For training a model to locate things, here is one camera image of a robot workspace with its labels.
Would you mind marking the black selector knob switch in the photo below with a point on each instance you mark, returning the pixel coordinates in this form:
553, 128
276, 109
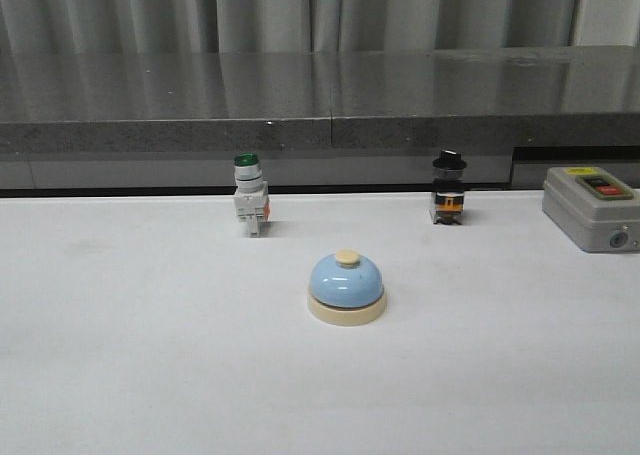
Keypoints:
447, 197

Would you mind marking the grey start stop switch box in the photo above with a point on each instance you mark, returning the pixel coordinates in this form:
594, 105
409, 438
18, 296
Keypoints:
597, 211

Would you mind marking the blue and cream desk bell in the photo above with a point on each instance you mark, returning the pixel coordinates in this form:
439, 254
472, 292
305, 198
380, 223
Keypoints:
346, 289

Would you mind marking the grey curtain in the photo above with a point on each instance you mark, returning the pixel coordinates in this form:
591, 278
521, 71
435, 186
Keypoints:
229, 26

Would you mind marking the green push button switch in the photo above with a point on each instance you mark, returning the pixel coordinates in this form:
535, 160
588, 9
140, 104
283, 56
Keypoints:
251, 198

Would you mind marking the grey granite counter ledge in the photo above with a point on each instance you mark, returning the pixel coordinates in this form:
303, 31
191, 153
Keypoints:
320, 122

